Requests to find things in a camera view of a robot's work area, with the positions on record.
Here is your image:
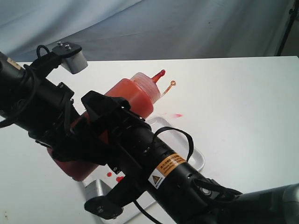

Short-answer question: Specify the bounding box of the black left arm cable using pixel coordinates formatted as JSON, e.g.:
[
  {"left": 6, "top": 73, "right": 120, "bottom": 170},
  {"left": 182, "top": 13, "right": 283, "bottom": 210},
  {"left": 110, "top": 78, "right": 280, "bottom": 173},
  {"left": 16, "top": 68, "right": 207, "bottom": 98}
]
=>
[{"left": 0, "top": 44, "right": 75, "bottom": 133}]

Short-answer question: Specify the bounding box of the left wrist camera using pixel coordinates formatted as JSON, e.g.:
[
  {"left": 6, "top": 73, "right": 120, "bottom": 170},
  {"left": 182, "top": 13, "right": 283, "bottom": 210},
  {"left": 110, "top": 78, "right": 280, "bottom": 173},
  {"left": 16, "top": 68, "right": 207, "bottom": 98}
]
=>
[{"left": 52, "top": 42, "right": 88, "bottom": 74}]

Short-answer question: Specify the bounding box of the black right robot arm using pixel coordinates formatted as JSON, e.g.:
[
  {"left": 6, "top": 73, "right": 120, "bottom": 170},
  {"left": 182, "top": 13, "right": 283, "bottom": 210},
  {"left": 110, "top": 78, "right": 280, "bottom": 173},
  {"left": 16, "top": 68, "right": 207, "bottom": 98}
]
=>
[{"left": 81, "top": 91, "right": 299, "bottom": 224}]

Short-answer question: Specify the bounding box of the grey backdrop cloth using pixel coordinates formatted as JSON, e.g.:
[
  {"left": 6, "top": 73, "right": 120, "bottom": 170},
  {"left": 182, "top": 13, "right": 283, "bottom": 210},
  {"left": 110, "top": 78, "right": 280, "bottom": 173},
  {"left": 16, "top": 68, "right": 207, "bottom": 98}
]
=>
[{"left": 0, "top": 0, "right": 293, "bottom": 62}]

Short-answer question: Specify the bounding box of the white rectangular tray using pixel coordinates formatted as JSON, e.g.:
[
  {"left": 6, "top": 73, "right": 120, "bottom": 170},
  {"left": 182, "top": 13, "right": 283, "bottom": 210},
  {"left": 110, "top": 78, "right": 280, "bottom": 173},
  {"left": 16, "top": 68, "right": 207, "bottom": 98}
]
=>
[{"left": 81, "top": 116, "right": 206, "bottom": 224}]

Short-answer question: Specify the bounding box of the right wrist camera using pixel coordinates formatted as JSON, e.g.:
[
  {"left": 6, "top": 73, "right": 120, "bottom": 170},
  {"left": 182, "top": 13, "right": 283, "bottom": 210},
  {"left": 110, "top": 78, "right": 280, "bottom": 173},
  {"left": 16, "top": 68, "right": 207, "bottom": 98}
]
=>
[{"left": 84, "top": 177, "right": 133, "bottom": 220}]

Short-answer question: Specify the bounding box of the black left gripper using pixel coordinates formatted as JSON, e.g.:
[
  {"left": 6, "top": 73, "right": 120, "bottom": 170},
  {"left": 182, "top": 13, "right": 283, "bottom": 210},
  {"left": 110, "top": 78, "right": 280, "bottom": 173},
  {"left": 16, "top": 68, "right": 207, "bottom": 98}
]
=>
[{"left": 28, "top": 83, "right": 103, "bottom": 165}]

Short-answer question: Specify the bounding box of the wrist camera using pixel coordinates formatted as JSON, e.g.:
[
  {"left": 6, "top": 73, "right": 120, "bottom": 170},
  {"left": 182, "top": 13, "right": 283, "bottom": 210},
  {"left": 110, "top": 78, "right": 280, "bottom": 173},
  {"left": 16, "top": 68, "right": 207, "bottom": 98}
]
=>
[
  {"left": 52, "top": 42, "right": 88, "bottom": 74},
  {"left": 84, "top": 177, "right": 133, "bottom": 220}
]

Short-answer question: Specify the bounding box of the black tripod stand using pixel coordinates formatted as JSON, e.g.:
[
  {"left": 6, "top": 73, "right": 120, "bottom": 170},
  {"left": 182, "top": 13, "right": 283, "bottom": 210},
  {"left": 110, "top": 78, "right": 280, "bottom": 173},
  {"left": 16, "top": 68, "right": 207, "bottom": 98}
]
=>
[{"left": 275, "top": 0, "right": 299, "bottom": 56}]

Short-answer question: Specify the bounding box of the red sauce squeeze bottle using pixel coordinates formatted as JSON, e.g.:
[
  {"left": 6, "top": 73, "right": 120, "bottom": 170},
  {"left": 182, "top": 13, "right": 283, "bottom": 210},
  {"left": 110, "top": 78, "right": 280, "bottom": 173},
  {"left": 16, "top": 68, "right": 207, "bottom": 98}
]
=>
[{"left": 47, "top": 70, "right": 166, "bottom": 181}]

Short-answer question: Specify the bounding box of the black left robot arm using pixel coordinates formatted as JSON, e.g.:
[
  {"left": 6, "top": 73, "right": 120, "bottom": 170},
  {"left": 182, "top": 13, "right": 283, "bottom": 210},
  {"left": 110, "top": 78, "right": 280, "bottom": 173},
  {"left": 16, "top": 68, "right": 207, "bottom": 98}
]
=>
[{"left": 0, "top": 52, "right": 106, "bottom": 165}]

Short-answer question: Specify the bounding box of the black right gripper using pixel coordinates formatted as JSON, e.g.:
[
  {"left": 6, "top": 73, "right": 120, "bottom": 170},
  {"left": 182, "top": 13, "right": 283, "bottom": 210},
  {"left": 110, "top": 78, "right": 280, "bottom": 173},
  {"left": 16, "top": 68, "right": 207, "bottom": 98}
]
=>
[{"left": 81, "top": 91, "right": 159, "bottom": 187}]

